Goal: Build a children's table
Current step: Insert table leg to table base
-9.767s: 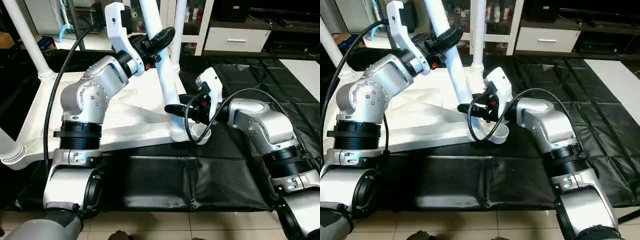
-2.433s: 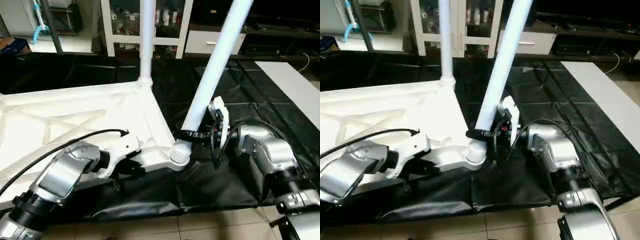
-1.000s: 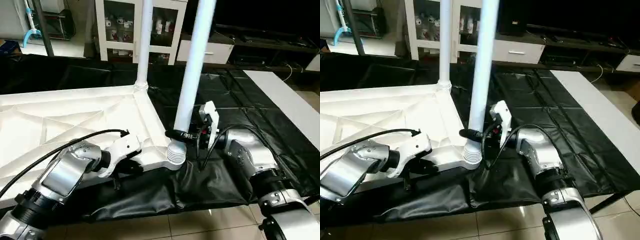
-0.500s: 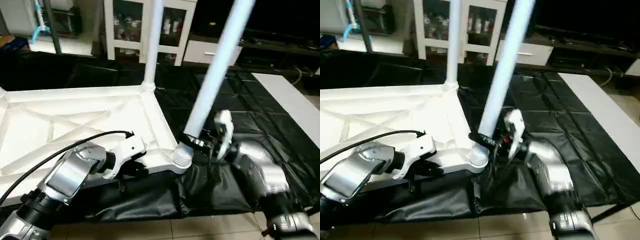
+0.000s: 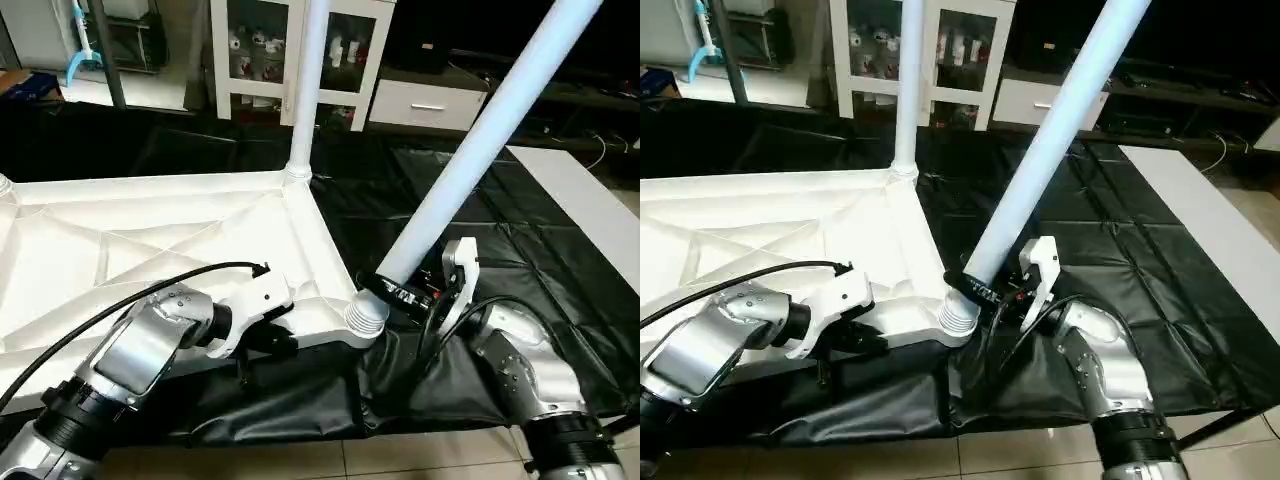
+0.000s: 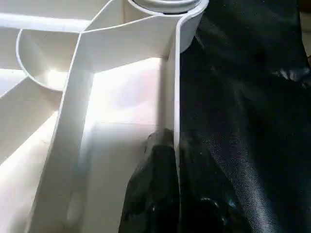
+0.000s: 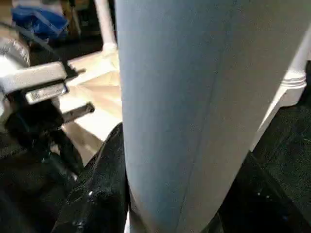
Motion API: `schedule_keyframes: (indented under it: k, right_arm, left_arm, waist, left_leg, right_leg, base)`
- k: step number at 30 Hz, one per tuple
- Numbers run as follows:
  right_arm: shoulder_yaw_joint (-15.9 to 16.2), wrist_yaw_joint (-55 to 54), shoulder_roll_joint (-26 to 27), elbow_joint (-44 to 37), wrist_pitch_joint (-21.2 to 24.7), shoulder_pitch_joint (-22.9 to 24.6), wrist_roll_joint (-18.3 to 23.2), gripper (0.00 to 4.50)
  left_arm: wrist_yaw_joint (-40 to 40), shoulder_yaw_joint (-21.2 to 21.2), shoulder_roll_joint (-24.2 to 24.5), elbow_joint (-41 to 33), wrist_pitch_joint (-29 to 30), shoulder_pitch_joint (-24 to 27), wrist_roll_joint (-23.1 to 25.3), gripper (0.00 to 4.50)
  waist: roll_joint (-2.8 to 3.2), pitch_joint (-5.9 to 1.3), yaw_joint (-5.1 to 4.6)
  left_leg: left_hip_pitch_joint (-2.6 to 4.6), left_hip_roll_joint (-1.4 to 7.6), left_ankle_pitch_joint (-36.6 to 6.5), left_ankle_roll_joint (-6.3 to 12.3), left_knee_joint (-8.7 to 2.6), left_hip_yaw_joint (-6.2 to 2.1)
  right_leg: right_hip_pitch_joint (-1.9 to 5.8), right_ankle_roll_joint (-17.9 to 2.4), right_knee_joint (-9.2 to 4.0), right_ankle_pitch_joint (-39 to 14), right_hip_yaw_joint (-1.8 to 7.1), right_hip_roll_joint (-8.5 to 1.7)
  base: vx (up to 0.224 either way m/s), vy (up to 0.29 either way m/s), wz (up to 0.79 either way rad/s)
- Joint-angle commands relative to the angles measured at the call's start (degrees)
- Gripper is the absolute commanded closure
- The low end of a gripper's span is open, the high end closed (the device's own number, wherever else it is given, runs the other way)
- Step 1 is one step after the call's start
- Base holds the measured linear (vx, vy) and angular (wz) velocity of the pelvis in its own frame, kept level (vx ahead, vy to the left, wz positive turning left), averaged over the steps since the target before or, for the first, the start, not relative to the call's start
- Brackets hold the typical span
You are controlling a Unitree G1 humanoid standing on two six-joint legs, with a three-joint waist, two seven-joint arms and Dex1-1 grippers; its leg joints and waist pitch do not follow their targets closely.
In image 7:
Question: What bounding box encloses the white plastic table top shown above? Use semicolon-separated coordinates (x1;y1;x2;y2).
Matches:
49;49;309;168

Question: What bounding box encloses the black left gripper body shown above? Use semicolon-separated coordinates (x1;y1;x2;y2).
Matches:
0;83;95;151

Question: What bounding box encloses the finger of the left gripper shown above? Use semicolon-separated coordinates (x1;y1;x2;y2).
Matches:
34;129;86;187

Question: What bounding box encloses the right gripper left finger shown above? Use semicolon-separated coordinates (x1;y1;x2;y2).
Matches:
51;122;131;233

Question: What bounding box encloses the black work mat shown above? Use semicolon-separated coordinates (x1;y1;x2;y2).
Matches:
0;29;311;233

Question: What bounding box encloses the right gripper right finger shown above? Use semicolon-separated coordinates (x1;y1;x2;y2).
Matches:
209;151;311;233

